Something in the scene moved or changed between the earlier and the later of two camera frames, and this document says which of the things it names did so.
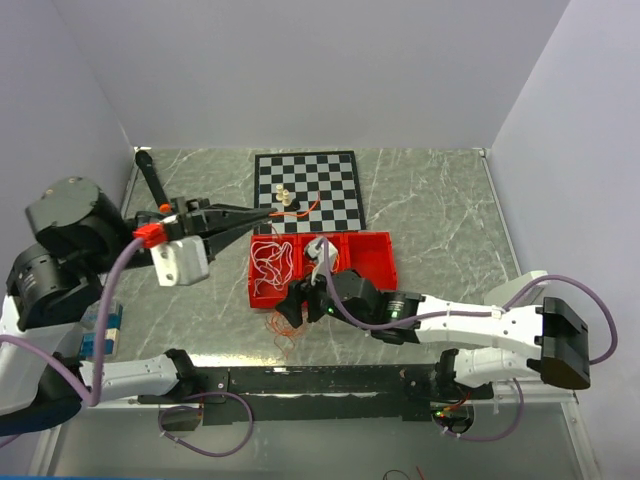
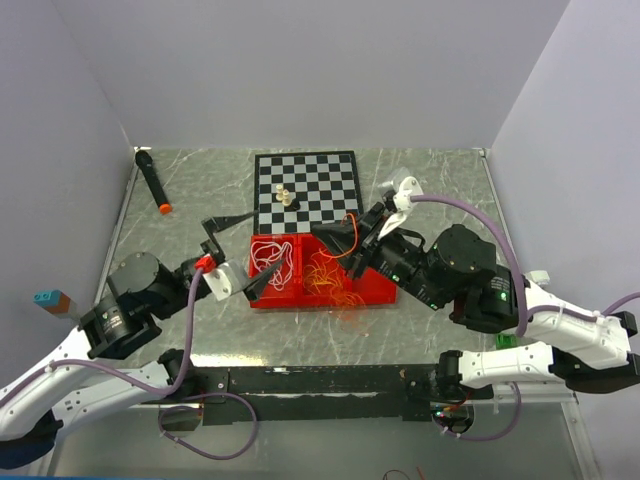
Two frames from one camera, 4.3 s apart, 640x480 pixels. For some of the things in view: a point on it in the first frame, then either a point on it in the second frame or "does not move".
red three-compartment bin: x=277 y=259 does not move
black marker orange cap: x=147 y=168 does not move
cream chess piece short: x=286 y=201 does not move
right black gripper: x=292 y=305 → x=372 y=219
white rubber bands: x=274 y=261 does not move
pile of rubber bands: x=281 y=324 → x=341 y=294
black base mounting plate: x=243 y=393 does not move
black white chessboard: x=310 y=191 does not move
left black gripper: x=199 y=213 → x=216 y=225
